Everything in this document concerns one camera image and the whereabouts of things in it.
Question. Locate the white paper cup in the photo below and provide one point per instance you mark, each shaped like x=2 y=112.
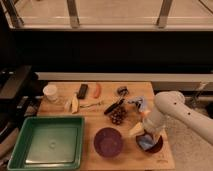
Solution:
x=50 y=91

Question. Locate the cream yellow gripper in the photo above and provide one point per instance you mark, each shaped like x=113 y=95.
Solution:
x=136 y=130

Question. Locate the dark grape bunch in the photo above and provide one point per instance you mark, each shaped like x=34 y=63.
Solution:
x=118 y=115

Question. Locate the purple bowl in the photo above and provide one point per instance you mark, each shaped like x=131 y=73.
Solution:
x=108 y=142

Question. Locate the yellow banana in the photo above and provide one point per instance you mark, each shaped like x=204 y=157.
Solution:
x=74 y=104

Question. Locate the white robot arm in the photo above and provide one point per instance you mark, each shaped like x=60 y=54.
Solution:
x=172 y=103

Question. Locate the blue sponge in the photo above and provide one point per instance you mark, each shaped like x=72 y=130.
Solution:
x=146 y=141

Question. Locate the green plastic tray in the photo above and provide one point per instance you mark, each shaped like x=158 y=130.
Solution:
x=48 y=144

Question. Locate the blue grey cloth toy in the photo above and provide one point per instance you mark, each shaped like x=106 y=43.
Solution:
x=139 y=102

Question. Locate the orange carrot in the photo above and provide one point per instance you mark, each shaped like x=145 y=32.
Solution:
x=97 y=91

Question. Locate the wooden cutting board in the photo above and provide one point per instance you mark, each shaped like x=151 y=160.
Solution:
x=132 y=158

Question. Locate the black rectangular block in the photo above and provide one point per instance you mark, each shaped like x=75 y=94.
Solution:
x=82 y=91

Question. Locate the red bowl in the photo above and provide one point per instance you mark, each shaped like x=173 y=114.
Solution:
x=158 y=140

